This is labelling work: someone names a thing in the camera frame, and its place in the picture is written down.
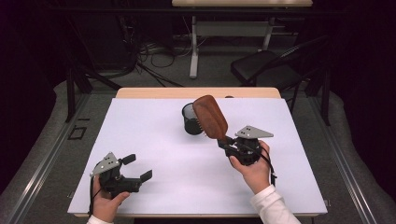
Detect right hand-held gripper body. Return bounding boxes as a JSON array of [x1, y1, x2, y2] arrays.
[[224, 125, 275, 167]]

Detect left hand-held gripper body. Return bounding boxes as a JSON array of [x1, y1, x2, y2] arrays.
[[90, 151, 143, 199]]

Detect brown wooden hairbrush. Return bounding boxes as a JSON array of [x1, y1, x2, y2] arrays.
[[191, 94, 230, 144]]

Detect black mesh cup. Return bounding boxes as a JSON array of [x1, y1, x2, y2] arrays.
[[181, 102, 206, 136]]

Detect person's left hand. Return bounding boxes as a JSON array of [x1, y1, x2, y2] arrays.
[[92, 175, 131, 223]]

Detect person's right hand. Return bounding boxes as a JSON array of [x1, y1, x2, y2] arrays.
[[229, 140, 272, 195]]

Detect white board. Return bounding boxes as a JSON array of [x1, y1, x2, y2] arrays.
[[66, 97, 329, 216]]

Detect black-framed floor hatch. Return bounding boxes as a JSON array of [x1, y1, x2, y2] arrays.
[[67, 125, 88, 141]]

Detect black folding chair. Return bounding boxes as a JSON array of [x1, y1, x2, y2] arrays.
[[230, 35, 331, 115]]

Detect light wooden table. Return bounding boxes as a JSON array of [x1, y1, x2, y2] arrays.
[[74, 87, 325, 218]]

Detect black metal stand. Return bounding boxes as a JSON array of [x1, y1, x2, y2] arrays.
[[64, 18, 124, 124]]

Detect white-legged desk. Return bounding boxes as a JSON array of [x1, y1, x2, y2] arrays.
[[171, 0, 314, 79]]

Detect dark cabinet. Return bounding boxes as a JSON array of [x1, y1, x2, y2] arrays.
[[71, 15, 132, 71]]

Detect black horizontal metal bar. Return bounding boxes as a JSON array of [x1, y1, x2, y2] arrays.
[[43, 6, 349, 17]]

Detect left hand-held gripper cable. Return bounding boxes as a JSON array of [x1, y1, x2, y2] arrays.
[[88, 176, 102, 217]]

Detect hand-held gripper cable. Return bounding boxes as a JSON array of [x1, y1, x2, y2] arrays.
[[253, 144, 278, 188], [88, 176, 102, 217]]

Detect right hand-held gripper cable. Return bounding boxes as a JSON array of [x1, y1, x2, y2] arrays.
[[253, 144, 278, 188]]

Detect metal floor rail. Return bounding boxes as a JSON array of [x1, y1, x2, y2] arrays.
[[306, 92, 377, 224], [6, 92, 92, 224]]

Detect tangle of floor cables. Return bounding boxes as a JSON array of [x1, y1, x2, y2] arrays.
[[120, 15, 206, 88]]

